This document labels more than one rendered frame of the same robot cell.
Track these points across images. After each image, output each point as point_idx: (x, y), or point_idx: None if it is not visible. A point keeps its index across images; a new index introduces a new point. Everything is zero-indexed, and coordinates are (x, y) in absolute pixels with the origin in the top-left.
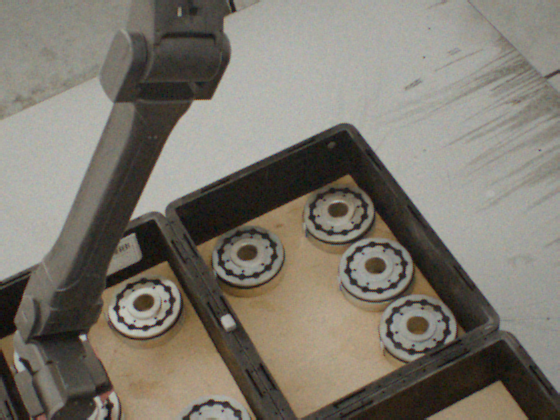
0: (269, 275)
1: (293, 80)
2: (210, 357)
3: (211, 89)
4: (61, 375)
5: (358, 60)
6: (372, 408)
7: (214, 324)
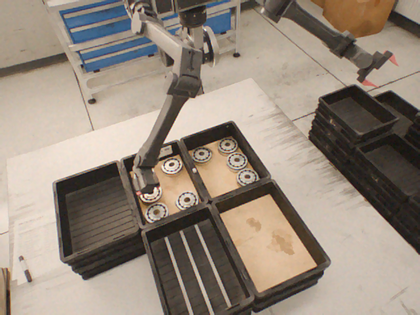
0: (207, 160)
1: (218, 112)
2: (188, 181)
3: (195, 94)
4: (145, 178)
5: (236, 108)
6: (233, 197)
7: (190, 170)
